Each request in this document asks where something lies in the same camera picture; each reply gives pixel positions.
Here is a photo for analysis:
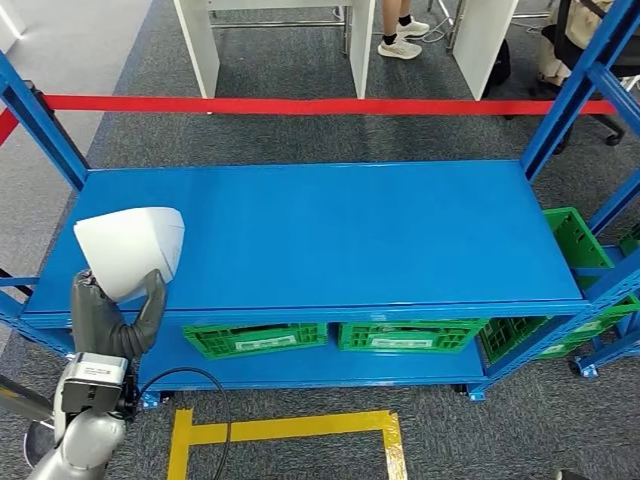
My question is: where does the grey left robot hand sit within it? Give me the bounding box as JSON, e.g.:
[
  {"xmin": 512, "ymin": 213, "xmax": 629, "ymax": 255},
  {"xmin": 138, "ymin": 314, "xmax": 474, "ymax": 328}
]
[{"xmin": 69, "ymin": 268, "xmax": 168, "ymax": 362}]

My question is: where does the red barrier belt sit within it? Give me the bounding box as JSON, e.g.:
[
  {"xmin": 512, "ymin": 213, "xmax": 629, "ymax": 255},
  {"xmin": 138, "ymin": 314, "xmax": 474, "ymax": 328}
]
[
  {"xmin": 42, "ymin": 94, "xmax": 617, "ymax": 117},
  {"xmin": 0, "ymin": 107, "xmax": 19, "ymax": 147}
]

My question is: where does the chrome stanchion post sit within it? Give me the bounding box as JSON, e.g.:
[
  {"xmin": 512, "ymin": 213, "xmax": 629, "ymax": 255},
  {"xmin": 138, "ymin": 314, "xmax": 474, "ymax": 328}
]
[{"xmin": 0, "ymin": 374, "xmax": 56, "ymax": 468}]

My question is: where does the white plastic shell part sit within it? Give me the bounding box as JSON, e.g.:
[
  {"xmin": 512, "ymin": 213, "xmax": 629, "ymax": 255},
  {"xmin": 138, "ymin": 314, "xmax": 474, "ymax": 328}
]
[{"xmin": 73, "ymin": 206, "xmax": 186, "ymax": 305}]

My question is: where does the black bag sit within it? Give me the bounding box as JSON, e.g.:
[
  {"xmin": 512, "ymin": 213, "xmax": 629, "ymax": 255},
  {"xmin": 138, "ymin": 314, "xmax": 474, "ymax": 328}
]
[{"xmin": 482, "ymin": 39, "xmax": 512, "ymax": 97}]

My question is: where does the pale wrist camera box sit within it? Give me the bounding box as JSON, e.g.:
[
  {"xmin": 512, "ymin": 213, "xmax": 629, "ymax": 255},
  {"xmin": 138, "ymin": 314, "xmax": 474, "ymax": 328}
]
[{"xmin": 60, "ymin": 352, "xmax": 130, "ymax": 415}]

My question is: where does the blue metal shelf rack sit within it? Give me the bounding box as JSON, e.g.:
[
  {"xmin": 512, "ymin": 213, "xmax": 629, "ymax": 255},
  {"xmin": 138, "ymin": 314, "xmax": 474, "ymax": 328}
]
[
  {"xmin": 0, "ymin": 0, "xmax": 640, "ymax": 403},
  {"xmin": 570, "ymin": 245, "xmax": 640, "ymax": 380}
]

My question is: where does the black stanchion post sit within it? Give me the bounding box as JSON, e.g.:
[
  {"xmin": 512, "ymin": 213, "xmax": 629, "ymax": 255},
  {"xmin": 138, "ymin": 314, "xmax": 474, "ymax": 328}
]
[{"xmin": 22, "ymin": 79, "xmax": 91, "ymax": 170}]

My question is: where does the person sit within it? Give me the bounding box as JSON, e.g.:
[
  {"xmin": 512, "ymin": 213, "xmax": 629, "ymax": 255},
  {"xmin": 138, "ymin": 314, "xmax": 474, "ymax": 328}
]
[
  {"xmin": 377, "ymin": 0, "xmax": 431, "ymax": 61},
  {"xmin": 537, "ymin": 0, "xmax": 616, "ymax": 87}
]

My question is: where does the thin black rod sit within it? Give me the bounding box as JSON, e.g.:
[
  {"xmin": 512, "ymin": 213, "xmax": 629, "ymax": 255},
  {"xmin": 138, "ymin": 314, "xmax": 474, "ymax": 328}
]
[{"xmin": 0, "ymin": 268, "xmax": 33, "ymax": 296}]

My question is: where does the green plastic crate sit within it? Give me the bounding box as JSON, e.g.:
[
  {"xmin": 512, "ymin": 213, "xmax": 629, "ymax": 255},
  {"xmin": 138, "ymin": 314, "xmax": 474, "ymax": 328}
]
[
  {"xmin": 338, "ymin": 319, "xmax": 488, "ymax": 354},
  {"xmin": 619, "ymin": 223, "xmax": 640, "ymax": 256},
  {"xmin": 182, "ymin": 323, "xmax": 330, "ymax": 361},
  {"xmin": 478, "ymin": 207, "xmax": 640, "ymax": 364}
]

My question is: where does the black office chair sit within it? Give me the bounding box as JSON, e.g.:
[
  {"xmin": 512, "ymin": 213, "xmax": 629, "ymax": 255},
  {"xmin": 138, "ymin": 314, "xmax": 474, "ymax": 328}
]
[{"xmin": 542, "ymin": 0, "xmax": 640, "ymax": 147}]

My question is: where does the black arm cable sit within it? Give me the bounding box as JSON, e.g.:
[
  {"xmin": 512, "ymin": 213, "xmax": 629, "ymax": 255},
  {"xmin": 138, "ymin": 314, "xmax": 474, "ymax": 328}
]
[{"xmin": 132, "ymin": 367, "xmax": 232, "ymax": 480}]

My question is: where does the white desk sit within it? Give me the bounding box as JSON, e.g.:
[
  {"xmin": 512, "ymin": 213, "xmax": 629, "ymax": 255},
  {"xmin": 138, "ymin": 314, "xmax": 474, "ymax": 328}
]
[
  {"xmin": 452, "ymin": 0, "xmax": 519, "ymax": 102},
  {"xmin": 172, "ymin": 0, "xmax": 376, "ymax": 101}
]

